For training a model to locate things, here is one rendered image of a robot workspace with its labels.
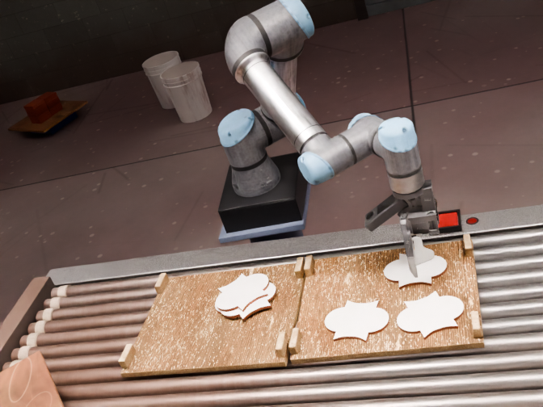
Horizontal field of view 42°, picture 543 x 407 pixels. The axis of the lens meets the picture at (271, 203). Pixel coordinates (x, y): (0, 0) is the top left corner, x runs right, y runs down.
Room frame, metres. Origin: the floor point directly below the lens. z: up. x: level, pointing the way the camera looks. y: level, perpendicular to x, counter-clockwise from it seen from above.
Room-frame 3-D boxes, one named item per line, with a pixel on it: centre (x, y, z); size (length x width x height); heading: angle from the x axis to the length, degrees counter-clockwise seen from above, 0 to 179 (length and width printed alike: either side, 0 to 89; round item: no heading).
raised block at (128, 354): (1.36, 0.44, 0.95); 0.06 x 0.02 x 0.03; 159
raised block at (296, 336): (1.22, 0.05, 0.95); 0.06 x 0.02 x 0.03; 161
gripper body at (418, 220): (1.32, -0.30, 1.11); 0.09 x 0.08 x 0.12; 71
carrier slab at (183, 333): (1.42, 0.21, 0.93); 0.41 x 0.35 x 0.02; 69
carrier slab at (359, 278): (1.28, -0.18, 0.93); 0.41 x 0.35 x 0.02; 71
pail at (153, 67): (5.49, 0.45, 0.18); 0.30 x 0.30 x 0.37
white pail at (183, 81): (5.08, 0.32, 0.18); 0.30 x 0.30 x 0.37
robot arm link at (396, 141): (1.33, -0.29, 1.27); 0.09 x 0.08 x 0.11; 17
